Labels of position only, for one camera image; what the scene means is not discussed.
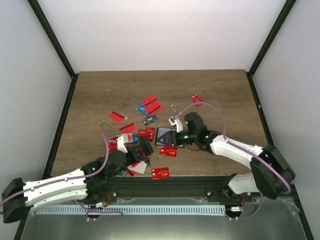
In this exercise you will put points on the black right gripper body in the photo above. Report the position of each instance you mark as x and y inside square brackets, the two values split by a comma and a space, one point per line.
[192, 137]

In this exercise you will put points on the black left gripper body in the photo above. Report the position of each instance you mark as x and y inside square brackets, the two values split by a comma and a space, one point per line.
[116, 173]

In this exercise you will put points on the black card holder wallet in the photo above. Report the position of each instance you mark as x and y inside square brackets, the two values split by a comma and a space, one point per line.
[163, 138]

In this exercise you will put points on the black card carried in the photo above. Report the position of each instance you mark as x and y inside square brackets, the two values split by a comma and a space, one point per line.
[145, 146]

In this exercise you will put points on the red VIP card front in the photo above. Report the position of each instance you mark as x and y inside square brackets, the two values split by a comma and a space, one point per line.
[160, 173]

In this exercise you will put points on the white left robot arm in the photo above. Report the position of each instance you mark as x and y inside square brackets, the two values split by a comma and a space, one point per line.
[21, 198]

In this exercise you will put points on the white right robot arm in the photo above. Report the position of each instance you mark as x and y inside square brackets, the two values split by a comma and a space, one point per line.
[270, 174]

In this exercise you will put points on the white card front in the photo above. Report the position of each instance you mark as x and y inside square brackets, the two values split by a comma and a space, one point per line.
[138, 167]

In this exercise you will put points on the red VIP card centre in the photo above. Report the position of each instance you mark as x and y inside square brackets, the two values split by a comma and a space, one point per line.
[169, 151]

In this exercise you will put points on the lone red VIP card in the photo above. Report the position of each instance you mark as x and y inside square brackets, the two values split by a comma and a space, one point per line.
[195, 98]

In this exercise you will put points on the red striped card middle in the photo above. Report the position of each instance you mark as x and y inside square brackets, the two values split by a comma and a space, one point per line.
[128, 128]

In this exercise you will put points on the red striped card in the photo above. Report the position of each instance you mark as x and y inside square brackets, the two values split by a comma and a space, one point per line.
[149, 100]
[128, 128]
[153, 107]
[116, 117]

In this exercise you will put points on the black VIP card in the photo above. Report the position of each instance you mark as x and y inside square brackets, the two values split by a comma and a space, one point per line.
[148, 120]

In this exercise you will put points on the red striped card left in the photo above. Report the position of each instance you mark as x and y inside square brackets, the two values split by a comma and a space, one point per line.
[116, 117]

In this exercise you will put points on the red striped card top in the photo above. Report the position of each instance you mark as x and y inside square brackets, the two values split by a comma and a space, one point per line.
[149, 100]

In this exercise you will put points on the blue card under red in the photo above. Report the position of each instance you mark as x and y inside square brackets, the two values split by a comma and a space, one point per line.
[141, 109]

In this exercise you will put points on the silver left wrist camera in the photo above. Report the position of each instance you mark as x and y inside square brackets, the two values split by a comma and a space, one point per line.
[122, 140]

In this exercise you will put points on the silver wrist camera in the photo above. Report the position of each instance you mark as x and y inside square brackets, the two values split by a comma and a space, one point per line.
[176, 122]
[122, 140]

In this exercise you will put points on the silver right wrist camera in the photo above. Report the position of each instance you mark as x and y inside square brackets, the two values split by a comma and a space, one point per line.
[176, 122]

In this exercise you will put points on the light blue slotted cable duct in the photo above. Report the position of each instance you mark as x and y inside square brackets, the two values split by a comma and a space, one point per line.
[199, 210]

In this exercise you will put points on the black front frame rail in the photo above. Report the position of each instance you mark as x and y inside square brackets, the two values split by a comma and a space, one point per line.
[214, 188]

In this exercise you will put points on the black frame post right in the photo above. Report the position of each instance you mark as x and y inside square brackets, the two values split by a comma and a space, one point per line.
[276, 27]

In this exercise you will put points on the black frame post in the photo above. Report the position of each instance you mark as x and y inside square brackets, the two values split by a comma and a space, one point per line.
[40, 15]
[276, 27]

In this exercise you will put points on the black frame post left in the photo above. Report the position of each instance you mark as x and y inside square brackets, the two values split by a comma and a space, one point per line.
[40, 15]

